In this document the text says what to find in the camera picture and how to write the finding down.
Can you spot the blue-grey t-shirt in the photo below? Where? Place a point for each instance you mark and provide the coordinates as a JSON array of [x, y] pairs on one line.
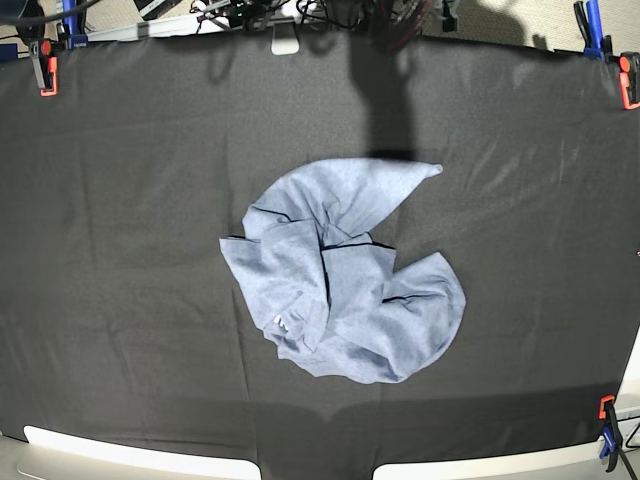
[[325, 292]]

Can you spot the black table cloth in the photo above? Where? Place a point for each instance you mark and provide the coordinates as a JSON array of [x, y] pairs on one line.
[[121, 322]]

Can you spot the blue clamp far left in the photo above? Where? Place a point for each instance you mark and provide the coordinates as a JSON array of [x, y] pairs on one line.
[[71, 29]]

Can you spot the orange clamp far left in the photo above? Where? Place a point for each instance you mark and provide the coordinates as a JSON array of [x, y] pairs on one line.
[[45, 66]]

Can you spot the blue clamp far right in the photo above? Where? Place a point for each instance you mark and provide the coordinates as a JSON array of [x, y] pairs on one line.
[[588, 18]]

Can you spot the orange clamp far right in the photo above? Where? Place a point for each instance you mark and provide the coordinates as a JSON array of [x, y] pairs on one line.
[[629, 79]]

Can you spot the orange blue clamp near right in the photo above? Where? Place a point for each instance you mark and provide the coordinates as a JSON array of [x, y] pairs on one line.
[[610, 432]]

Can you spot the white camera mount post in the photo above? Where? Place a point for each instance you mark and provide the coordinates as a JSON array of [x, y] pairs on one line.
[[284, 40]]

